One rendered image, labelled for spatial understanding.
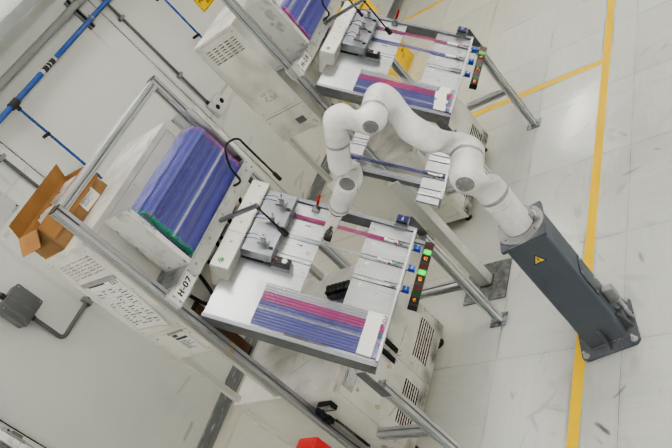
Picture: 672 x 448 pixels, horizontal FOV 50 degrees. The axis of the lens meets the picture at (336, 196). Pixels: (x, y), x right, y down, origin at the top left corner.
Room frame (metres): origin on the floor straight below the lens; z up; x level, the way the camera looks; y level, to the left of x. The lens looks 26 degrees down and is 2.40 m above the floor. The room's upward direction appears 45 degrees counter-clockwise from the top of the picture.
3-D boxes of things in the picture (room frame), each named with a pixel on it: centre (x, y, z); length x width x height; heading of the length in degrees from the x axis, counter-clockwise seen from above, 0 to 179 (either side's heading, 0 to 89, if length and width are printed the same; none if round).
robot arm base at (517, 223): (2.22, -0.42, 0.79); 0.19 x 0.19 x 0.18
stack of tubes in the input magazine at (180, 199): (2.86, 0.42, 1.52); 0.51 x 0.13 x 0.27; 135
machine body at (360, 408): (2.90, 0.55, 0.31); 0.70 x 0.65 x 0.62; 135
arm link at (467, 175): (2.20, -0.40, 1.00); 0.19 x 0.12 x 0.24; 142
